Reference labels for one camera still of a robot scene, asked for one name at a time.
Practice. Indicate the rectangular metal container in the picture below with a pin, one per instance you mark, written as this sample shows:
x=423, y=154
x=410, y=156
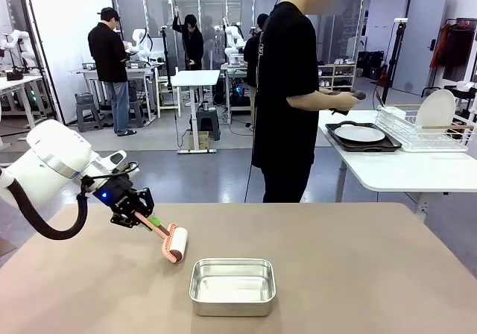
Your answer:
x=233, y=289

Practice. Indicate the black backdrop stand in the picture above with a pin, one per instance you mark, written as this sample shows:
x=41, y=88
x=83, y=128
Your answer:
x=56, y=103

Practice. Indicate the black utility cart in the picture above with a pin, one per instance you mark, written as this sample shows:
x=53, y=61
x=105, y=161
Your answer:
x=464, y=95

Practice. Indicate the grey door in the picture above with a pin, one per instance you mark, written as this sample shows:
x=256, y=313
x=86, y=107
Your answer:
x=421, y=50

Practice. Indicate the white backdrop screen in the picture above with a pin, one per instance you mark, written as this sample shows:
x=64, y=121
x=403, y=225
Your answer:
x=63, y=32

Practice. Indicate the pink lint roller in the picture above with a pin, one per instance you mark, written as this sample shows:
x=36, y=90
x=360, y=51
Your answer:
x=179, y=242

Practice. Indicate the black hanging coat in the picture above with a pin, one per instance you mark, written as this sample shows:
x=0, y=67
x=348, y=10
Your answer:
x=458, y=54

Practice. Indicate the black light stand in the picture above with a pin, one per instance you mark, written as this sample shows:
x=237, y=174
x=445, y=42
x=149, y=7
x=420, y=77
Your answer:
x=400, y=32

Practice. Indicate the grey plastic stool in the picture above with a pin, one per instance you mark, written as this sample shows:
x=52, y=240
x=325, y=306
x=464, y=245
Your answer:
x=89, y=114
x=136, y=112
x=208, y=119

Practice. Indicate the person's right forearm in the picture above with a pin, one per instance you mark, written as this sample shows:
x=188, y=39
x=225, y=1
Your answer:
x=309, y=101

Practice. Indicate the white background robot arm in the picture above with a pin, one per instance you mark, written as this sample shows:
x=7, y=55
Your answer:
x=18, y=36
x=139, y=37
x=234, y=36

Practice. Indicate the person's right hand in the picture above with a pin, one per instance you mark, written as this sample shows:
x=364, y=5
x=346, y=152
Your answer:
x=344, y=103

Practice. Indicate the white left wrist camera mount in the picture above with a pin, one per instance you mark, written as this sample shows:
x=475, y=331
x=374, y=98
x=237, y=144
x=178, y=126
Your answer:
x=112, y=160

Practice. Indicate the dark grey cloth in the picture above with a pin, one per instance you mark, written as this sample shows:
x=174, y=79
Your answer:
x=357, y=94

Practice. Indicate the white shelf cart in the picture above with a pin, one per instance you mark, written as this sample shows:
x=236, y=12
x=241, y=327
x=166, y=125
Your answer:
x=158, y=88

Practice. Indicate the white workshop desk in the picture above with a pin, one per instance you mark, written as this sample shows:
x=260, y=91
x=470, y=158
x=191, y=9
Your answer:
x=18, y=81

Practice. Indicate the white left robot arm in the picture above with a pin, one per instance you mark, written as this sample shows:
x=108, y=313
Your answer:
x=56, y=151

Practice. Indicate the wooden shoe rack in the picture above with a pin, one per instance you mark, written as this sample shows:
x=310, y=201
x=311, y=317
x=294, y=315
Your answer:
x=335, y=75

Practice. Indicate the metal cup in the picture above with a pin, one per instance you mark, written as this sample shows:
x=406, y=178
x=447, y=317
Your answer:
x=205, y=106

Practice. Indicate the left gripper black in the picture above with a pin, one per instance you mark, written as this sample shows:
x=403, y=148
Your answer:
x=113, y=192

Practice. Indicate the person with dark long hair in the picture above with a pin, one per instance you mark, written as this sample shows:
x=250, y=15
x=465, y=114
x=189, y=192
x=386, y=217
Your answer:
x=192, y=39

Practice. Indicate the white standing desk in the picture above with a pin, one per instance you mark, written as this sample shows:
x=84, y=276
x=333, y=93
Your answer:
x=195, y=77

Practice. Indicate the black bags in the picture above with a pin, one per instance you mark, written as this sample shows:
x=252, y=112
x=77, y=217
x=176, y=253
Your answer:
x=369, y=63

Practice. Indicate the white side table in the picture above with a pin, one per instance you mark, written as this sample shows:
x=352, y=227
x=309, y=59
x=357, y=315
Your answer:
x=410, y=170

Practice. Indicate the person in black t-shirt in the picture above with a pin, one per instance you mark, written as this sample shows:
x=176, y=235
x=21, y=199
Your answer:
x=283, y=88

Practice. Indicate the cardboard box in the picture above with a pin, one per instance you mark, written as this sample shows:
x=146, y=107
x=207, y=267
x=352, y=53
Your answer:
x=199, y=140

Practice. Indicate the black tripod pole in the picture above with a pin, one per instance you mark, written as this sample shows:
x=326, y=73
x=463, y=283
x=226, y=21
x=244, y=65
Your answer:
x=167, y=62

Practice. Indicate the grey mesh basket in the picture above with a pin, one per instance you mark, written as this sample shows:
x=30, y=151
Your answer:
x=83, y=98

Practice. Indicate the man in cap and jeans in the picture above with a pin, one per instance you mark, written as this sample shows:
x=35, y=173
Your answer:
x=108, y=50

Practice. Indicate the grey workbench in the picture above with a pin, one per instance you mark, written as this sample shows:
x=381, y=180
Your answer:
x=85, y=71

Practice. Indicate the person in khaki trousers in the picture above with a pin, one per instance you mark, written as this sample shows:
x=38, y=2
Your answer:
x=251, y=58

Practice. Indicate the orange hanging jacket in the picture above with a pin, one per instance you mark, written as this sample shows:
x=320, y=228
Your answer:
x=438, y=47

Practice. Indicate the black tray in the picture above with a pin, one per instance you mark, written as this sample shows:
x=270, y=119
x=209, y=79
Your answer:
x=399, y=147

